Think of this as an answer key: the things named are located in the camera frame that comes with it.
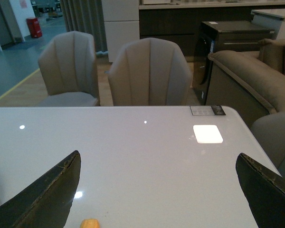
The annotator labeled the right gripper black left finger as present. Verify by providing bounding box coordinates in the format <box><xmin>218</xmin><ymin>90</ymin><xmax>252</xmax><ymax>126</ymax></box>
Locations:
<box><xmin>0</xmin><ymin>151</ymin><xmax>81</xmax><ymax>228</ymax></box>

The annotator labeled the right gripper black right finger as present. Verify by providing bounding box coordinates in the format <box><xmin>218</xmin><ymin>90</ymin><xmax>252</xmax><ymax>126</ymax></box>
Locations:
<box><xmin>236</xmin><ymin>153</ymin><xmax>285</xmax><ymax>228</ymax></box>

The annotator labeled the yellow corn cob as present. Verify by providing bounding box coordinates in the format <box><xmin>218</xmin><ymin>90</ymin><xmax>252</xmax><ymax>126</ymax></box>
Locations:
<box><xmin>80</xmin><ymin>218</ymin><xmax>100</xmax><ymax>228</ymax></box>

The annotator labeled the grey chair at table side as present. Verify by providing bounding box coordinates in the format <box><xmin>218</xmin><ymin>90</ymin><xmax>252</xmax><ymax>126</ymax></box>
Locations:
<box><xmin>250</xmin><ymin>111</ymin><xmax>285</xmax><ymax>178</ymax></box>

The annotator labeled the grey-brown sofa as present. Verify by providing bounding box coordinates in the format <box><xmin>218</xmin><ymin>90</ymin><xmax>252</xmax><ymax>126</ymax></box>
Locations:
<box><xmin>206</xmin><ymin>38</ymin><xmax>285</xmax><ymax>126</ymax></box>

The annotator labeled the table label sticker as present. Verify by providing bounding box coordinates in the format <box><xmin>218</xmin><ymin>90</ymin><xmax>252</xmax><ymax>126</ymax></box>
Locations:
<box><xmin>190</xmin><ymin>105</ymin><xmax>226</xmax><ymax>116</ymax></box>

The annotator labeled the left beige upholstered chair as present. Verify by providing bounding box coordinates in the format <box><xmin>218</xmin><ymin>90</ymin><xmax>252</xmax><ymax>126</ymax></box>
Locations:
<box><xmin>38</xmin><ymin>31</ymin><xmax>100</xmax><ymax>107</ymax></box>

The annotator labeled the beige upholstered chair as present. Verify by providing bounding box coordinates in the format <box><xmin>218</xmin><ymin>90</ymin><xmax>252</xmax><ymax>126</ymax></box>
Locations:
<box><xmin>108</xmin><ymin>38</ymin><xmax>192</xmax><ymax>106</ymax></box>
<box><xmin>38</xmin><ymin>31</ymin><xmax>100</xmax><ymax>107</ymax></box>

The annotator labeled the right beige upholstered chair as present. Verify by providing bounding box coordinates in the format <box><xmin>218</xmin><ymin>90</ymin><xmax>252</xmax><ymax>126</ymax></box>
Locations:
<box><xmin>108</xmin><ymin>38</ymin><xmax>192</xmax><ymax>106</ymax></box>

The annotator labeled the red cabinet box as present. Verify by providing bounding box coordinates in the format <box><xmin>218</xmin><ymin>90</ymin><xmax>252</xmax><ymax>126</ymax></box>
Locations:
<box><xmin>26</xmin><ymin>18</ymin><xmax>42</xmax><ymax>38</ymax></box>

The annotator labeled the grey curtain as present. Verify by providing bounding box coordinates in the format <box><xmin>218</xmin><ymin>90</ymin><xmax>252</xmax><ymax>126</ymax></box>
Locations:
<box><xmin>60</xmin><ymin>0</ymin><xmax>108</xmax><ymax>52</ymax></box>

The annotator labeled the dark kitchen counter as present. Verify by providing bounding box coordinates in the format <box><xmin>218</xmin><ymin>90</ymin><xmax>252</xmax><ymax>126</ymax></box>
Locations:
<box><xmin>139</xmin><ymin>0</ymin><xmax>285</xmax><ymax>57</ymax></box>

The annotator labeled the white tall cabinet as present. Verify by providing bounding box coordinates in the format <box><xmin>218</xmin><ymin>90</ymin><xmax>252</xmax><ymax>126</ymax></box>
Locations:
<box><xmin>102</xmin><ymin>0</ymin><xmax>140</xmax><ymax>63</ymax></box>

